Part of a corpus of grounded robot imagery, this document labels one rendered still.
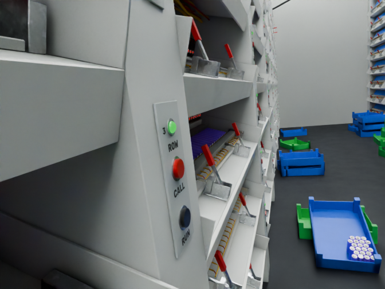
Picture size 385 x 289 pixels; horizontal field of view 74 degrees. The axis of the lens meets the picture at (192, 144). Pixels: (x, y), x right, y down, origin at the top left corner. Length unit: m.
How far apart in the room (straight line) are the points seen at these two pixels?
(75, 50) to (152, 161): 0.08
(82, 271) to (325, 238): 1.11
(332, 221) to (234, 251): 0.76
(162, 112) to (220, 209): 0.24
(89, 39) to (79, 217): 0.12
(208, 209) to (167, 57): 0.24
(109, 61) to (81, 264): 0.15
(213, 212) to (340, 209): 1.03
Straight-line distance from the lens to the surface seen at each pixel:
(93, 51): 0.17
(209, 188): 0.43
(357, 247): 1.17
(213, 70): 0.39
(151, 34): 0.20
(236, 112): 0.85
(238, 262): 0.61
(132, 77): 0.17
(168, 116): 0.20
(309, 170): 2.13
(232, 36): 0.86
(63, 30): 0.19
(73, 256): 0.23
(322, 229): 1.29
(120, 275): 0.21
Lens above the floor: 0.69
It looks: 11 degrees down
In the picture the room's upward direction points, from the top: 7 degrees counter-clockwise
